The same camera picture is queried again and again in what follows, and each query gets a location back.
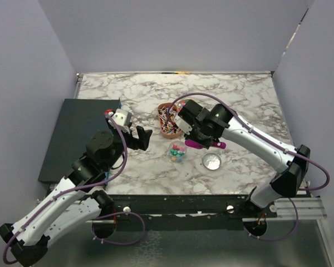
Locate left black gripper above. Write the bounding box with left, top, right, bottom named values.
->
left=104, top=122, right=152, bottom=171

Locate purple plastic scoop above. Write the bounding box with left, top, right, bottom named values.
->
left=184, top=140, right=227, bottom=150

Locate pink tray of lollipops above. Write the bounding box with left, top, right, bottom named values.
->
left=158, top=102, right=182, bottom=139

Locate silver jar lid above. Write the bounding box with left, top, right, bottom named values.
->
left=202, top=152, right=222, bottom=171

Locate clear glass jar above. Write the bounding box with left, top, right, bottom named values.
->
left=168, top=141, right=187, bottom=163

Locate tan tray of star candies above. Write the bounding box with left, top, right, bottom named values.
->
left=176, top=98, right=194, bottom=111

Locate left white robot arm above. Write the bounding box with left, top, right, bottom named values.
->
left=0, top=113, right=153, bottom=266

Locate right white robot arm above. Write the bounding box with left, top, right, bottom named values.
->
left=174, top=100, right=310, bottom=217

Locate dark blue box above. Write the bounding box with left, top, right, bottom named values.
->
left=38, top=99, right=121, bottom=185

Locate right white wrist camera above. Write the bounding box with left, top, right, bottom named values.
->
left=174, top=115, right=193, bottom=136

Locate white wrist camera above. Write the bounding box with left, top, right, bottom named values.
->
left=174, top=115, right=193, bottom=136
left=107, top=108, right=132, bottom=133

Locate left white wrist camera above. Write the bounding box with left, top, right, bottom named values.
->
left=107, top=108, right=132, bottom=133

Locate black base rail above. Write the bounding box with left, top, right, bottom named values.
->
left=92, top=195, right=277, bottom=231

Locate aluminium extrusion rail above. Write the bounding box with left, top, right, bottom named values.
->
left=269, top=197, right=327, bottom=220

